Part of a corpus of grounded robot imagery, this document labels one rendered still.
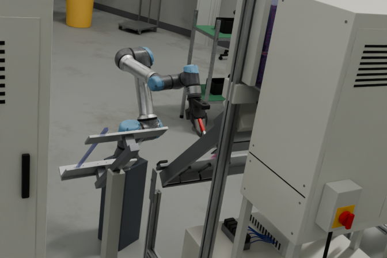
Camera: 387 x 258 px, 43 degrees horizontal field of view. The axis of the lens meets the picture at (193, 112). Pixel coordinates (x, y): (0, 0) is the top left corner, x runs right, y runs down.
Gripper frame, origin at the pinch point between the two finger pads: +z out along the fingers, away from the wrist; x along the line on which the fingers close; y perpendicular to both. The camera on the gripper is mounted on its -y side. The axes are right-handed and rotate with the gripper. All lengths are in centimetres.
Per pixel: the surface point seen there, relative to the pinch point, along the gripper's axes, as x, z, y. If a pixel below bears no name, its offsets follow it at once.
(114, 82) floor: -73, -93, 322
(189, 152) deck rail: 21.0, 9.0, -26.1
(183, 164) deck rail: 21.0, 13.9, -19.2
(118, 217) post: 46, 33, 1
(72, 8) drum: -90, -254, 528
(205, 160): 4.9, 13.3, -10.2
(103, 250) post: 51, 48, 13
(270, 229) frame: -12, 47, -30
